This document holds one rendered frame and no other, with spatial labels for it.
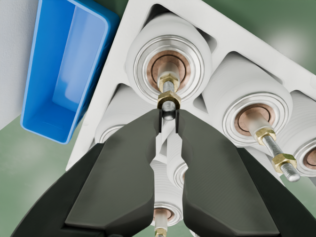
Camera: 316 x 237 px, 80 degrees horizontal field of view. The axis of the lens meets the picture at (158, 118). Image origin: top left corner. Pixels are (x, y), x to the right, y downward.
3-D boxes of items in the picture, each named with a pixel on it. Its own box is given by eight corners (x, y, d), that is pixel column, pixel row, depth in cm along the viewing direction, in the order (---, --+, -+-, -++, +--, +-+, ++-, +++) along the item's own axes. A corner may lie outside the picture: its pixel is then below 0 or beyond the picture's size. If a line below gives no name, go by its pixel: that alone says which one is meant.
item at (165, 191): (171, 165, 53) (172, 232, 38) (139, 154, 51) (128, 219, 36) (188, 141, 48) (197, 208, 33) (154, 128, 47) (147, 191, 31)
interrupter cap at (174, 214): (170, 227, 38) (170, 231, 37) (135, 217, 36) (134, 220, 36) (189, 207, 34) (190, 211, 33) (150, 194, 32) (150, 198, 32)
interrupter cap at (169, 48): (120, 75, 21) (119, 77, 21) (164, 16, 18) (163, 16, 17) (171, 113, 23) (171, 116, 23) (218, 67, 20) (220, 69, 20)
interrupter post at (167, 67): (153, 72, 21) (150, 84, 18) (167, 55, 20) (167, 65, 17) (169, 85, 22) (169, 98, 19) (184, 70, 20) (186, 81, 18)
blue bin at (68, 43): (75, -15, 38) (41, -20, 27) (126, 15, 40) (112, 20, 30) (47, 102, 52) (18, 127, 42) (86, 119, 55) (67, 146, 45)
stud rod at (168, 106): (165, 83, 20) (164, 123, 13) (161, 74, 19) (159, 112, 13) (174, 79, 19) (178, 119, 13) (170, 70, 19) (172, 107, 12)
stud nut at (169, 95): (161, 114, 15) (161, 120, 15) (152, 97, 14) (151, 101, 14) (184, 106, 15) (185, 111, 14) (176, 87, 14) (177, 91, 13)
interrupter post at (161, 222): (164, 217, 36) (163, 235, 33) (153, 213, 35) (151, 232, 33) (169, 210, 35) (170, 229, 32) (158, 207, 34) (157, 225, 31)
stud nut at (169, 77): (162, 94, 19) (162, 98, 18) (155, 79, 18) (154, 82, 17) (181, 86, 18) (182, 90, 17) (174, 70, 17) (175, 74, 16)
